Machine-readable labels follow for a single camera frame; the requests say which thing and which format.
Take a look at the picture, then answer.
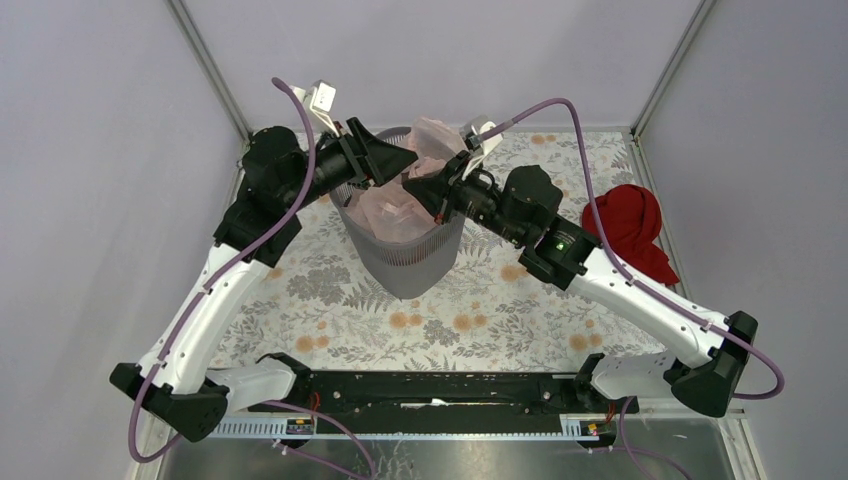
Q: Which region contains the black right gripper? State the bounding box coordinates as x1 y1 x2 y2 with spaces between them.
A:
402 150 528 247

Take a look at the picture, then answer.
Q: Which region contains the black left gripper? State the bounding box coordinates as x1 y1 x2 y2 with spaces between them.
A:
283 116 419 212

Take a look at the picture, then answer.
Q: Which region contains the pink plastic trash bag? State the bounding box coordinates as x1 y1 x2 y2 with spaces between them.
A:
342 117 464 244

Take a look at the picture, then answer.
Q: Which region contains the grey mesh trash bin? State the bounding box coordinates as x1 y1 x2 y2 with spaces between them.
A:
330 117 465 299

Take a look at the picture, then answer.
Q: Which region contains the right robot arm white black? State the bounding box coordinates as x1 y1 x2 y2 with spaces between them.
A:
402 152 758 418

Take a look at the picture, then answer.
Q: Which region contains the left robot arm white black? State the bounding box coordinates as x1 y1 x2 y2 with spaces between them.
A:
110 118 418 442

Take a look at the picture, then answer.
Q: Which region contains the floral patterned table mat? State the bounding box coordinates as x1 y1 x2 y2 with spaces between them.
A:
209 129 690 375

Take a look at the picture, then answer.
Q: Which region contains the red cloth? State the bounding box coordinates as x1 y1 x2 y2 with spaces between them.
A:
594 184 680 287

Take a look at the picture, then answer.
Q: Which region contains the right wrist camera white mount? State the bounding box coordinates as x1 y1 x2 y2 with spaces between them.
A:
460 115 503 180

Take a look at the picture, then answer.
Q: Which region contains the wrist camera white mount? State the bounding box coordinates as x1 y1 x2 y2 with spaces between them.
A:
291 80 340 137
460 115 503 180

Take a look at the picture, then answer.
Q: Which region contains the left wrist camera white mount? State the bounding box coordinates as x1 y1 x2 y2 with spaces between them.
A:
291 80 340 137

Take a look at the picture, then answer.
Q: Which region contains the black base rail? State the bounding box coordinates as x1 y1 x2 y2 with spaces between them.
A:
283 370 639 436

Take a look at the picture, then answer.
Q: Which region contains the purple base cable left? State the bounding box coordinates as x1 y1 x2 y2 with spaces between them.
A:
256 400 382 480

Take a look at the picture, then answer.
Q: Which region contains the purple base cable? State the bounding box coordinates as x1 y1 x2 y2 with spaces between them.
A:
585 397 690 480
256 400 382 480

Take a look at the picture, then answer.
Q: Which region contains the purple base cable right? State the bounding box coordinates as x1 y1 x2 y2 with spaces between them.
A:
585 397 690 480

